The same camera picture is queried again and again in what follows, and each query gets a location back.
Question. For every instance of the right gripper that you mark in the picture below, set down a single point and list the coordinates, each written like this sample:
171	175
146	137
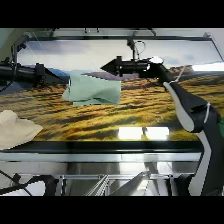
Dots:
131	67

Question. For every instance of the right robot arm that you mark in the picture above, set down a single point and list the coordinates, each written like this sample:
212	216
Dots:
190	103

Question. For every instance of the pale green shirt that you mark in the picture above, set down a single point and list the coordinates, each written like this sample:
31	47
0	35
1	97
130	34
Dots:
95	90

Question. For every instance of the silver frame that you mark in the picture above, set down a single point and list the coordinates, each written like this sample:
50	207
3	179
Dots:
100	157

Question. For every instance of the cream garment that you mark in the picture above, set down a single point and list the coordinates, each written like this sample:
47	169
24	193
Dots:
16	130

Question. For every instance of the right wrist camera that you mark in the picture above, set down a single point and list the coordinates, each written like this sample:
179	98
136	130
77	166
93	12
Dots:
130	46

